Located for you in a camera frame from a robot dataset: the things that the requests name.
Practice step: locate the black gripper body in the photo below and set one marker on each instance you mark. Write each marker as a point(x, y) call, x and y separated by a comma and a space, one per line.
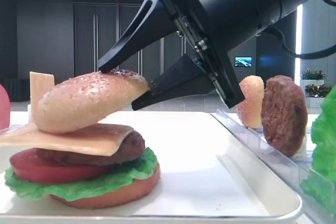
point(214, 27)

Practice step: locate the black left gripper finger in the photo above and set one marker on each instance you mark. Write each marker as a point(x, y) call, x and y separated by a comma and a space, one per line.
point(154, 20)

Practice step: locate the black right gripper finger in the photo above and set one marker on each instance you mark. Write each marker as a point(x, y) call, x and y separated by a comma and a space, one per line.
point(186, 77)

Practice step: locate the bun half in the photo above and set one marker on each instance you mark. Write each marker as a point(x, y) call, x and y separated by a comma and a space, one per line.
point(86, 99)
point(249, 110)

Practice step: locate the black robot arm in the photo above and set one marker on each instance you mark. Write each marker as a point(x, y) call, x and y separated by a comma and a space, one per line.
point(212, 28)

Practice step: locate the brown meat patty in burger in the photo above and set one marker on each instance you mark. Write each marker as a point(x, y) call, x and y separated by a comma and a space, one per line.
point(131, 148)

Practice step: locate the green lettuce leaf in burger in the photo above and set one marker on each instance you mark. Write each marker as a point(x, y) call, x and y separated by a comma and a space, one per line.
point(124, 175)

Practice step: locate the orange cheese slice on burger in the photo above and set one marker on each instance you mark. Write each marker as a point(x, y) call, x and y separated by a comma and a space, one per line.
point(98, 139)

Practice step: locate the upright brown meat patty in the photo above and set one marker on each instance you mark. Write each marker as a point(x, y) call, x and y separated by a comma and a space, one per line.
point(284, 115)

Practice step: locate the upright orange cheese slice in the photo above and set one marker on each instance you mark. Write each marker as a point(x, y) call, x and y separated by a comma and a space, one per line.
point(40, 83)

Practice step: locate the upright green lettuce leaf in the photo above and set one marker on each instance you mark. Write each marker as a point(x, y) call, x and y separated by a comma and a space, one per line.
point(324, 145)

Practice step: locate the upright red tomato slice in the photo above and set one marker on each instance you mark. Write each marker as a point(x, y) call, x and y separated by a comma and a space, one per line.
point(5, 108)

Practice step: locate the red tomato slice in burger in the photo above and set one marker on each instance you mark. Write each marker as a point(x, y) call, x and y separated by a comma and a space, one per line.
point(27, 165)

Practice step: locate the upright bun half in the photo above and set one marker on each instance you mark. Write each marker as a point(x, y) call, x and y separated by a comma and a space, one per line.
point(249, 110)

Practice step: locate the white rectangular tray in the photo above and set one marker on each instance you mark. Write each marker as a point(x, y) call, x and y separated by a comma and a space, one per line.
point(207, 176)

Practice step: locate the bottom bun slice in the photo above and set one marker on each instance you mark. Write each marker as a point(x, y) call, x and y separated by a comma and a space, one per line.
point(121, 196)

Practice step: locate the potted plants in white planter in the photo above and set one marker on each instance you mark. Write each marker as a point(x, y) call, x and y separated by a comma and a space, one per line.
point(312, 83)

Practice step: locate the right clear acrylic rack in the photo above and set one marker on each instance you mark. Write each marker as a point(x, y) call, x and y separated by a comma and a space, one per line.
point(291, 170)

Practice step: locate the wall monitor screen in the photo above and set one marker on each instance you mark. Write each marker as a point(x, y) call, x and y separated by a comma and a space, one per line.
point(243, 62)

